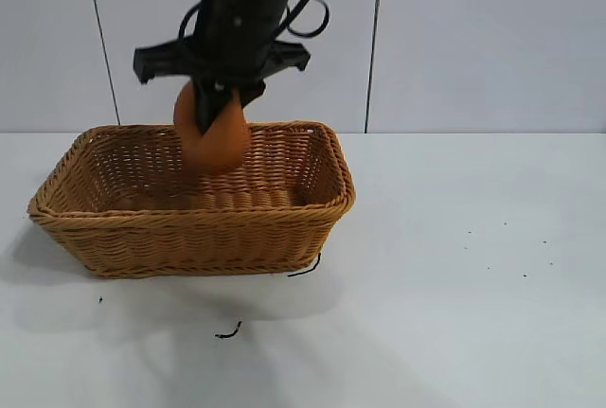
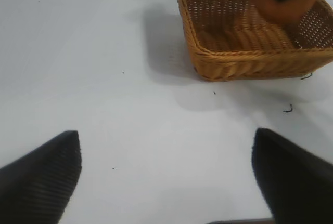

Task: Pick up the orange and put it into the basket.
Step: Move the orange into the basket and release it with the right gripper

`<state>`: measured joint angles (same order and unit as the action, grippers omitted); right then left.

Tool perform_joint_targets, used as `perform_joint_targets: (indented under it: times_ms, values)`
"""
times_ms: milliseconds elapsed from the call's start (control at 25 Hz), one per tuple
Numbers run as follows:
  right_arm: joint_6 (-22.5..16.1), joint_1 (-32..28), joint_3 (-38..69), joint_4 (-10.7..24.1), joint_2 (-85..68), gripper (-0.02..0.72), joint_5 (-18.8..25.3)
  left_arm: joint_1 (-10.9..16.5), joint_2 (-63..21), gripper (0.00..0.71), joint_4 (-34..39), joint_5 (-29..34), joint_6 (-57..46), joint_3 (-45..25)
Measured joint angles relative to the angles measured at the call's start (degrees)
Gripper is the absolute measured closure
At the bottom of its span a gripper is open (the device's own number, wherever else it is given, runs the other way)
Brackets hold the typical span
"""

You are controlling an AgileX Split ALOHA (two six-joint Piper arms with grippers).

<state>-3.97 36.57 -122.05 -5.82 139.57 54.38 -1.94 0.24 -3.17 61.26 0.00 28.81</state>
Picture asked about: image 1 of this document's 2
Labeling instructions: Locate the woven wicker basket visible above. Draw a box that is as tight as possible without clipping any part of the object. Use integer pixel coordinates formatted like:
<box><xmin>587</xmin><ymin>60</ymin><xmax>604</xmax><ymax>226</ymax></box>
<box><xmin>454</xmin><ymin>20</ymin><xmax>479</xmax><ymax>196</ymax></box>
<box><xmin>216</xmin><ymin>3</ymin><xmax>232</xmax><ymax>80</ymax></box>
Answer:
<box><xmin>27</xmin><ymin>118</ymin><xmax>357</xmax><ymax>279</ymax></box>

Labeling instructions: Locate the black short cable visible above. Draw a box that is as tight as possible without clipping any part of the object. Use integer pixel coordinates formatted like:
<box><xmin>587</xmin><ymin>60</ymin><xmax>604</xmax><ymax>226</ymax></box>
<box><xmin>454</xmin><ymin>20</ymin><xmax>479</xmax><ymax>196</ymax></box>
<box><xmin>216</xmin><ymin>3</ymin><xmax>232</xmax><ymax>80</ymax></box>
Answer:
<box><xmin>178</xmin><ymin>3</ymin><xmax>204</xmax><ymax>57</ymax></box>

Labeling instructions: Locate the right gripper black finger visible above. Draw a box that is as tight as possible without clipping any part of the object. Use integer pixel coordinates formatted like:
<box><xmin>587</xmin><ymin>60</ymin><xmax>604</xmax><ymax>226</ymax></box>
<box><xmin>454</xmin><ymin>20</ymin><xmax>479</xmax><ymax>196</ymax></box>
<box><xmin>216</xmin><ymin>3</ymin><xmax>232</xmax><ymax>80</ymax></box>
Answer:
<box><xmin>235</xmin><ymin>80</ymin><xmax>267</xmax><ymax>110</ymax></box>
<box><xmin>191</xmin><ymin>78</ymin><xmax>239</xmax><ymax>136</ymax></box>

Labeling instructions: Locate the orange with knobbly stem end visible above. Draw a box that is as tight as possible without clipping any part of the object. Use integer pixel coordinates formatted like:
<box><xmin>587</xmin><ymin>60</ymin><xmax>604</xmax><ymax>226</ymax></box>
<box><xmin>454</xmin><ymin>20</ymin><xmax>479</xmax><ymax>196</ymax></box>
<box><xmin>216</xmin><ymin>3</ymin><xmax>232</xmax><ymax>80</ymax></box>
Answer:
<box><xmin>173</xmin><ymin>81</ymin><xmax>251</xmax><ymax>173</ymax></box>

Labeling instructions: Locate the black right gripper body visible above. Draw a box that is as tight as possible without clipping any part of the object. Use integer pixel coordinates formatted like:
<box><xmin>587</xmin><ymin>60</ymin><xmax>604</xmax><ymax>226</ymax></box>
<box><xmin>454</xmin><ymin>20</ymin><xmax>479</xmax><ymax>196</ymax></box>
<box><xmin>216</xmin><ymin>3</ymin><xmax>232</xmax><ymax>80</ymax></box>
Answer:
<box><xmin>133</xmin><ymin>8</ymin><xmax>312</xmax><ymax>86</ymax></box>

